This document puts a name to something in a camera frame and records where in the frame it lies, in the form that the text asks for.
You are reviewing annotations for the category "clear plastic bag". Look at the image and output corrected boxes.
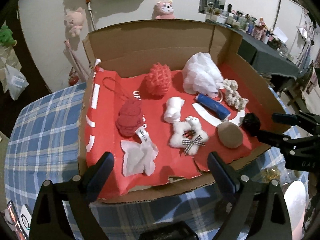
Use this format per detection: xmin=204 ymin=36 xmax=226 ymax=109
xmin=4 ymin=64 xmax=29 ymax=101

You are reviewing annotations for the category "tan round puff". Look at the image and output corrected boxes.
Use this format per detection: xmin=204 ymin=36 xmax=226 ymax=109
xmin=217 ymin=121 xmax=244 ymax=149

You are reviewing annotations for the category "white mesh bath pouf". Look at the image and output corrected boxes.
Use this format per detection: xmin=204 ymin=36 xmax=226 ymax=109
xmin=182 ymin=52 xmax=224 ymax=98

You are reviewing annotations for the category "orange handled stick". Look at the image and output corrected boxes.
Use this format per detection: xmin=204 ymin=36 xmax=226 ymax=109
xmin=86 ymin=0 xmax=96 ymax=31

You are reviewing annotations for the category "blue cloth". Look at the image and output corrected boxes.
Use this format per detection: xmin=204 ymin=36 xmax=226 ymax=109
xmin=195 ymin=94 xmax=231 ymax=120

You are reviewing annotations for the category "red foam net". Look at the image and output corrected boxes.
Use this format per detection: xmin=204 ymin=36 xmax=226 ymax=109
xmin=145 ymin=62 xmax=172 ymax=96

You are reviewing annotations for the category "dark green clothed table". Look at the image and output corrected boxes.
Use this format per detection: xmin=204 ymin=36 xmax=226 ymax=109
xmin=205 ymin=19 xmax=298 ymax=79

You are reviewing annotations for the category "green frog plush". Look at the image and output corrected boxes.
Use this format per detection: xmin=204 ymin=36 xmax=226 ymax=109
xmin=0 ymin=25 xmax=17 ymax=47

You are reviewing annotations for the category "pale pink plush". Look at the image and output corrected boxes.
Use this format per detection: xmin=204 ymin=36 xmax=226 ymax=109
xmin=65 ymin=7 xmax=85 ymax=37

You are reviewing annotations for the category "pink bear plush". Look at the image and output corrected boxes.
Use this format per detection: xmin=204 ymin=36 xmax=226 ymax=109
xmin=153 ymin=0 xmax=175 ymax=20

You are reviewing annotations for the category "black pompom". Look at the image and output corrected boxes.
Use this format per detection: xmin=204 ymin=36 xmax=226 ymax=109
xmin=241 ymin=113 xmax=261 ymax=137

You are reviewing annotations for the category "blue plaid tablecloth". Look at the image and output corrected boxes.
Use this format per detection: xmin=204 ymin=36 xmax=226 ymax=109
xmin=4 ymin=81 xmax=311 ymax=240

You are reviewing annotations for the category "white fluffy bear scrunchie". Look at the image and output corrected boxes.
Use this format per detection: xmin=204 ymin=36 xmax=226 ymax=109
xmin=169 ymin=116 xmax=209 ymax=156

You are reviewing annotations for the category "brown cardboard box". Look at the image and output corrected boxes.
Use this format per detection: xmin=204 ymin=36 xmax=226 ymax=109
xmin=77 ymin=19 xmax=292 ymax=204

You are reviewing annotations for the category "cream knitted scrunchie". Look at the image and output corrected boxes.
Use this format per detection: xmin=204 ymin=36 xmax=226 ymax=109
xmin=223 ymin=79 xmax=249 ymax=111

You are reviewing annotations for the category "red knitted cloth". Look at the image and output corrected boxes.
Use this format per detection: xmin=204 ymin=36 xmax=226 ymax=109
xmin=116 ymin=98 xmax=143 ymax=137

